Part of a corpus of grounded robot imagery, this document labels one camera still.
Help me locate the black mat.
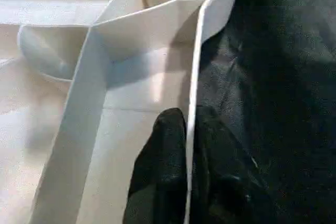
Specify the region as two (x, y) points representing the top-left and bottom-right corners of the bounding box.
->
(188, 0), (336, 224)

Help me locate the white plastic table top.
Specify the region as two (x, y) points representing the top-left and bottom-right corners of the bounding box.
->
(0, 0), (246, 224)

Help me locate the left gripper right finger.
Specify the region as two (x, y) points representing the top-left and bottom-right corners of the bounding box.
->
(189, 105), (271, 224)

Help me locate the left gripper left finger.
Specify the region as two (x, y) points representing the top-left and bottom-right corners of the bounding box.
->
(127, 107), (190, 224)

